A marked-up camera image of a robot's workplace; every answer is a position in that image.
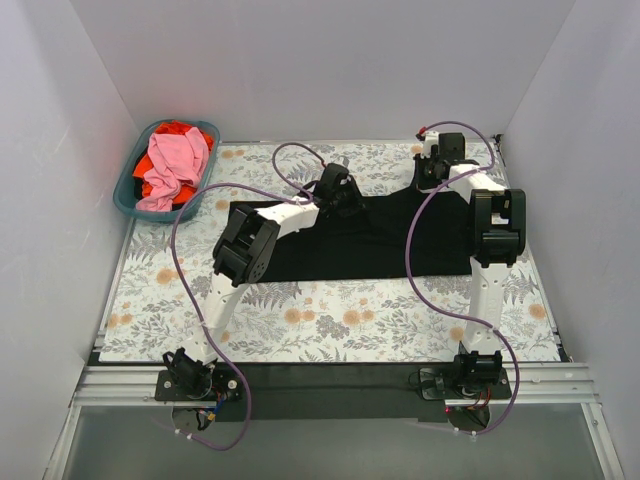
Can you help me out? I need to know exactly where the black t shirt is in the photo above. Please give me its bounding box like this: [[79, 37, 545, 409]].
[[259, 188, 471, 283]]

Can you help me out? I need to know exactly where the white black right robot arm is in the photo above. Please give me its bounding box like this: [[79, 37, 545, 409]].
[[412, 128, 526, 408]]

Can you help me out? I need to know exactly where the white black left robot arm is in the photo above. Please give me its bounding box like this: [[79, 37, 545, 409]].
[[163, 163, 364, 400]]

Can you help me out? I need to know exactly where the pink t shirt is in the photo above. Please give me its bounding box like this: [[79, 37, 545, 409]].
[[135, 126, 210, 213]]

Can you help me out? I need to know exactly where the orange t shirt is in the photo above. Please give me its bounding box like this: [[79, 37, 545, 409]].
[[130, 120, 216, 201]]

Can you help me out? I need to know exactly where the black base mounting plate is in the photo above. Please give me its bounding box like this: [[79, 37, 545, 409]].
[[154, 362, 512, 422]]

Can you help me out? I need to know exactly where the teal plastic laundry basket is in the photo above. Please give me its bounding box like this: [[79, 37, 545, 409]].
[[113, 119, 220, 224]]

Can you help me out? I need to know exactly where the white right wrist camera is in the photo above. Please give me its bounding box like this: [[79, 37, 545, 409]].
[[415, 127, 439, 158]]

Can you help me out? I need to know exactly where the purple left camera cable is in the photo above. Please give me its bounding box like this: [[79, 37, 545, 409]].
[[169, 142, 331, 452]]

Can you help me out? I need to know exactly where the purple camera cable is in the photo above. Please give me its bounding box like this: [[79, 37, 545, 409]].
[[169, 142, 331, 452], [404, 119, 520, 437]]

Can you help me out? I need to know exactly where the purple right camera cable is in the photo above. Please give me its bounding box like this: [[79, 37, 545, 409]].
[[404, 119, 520, 437]]

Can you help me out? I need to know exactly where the aluminium frame rail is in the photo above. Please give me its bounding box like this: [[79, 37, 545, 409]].
[[47, 329, 626, 480]]

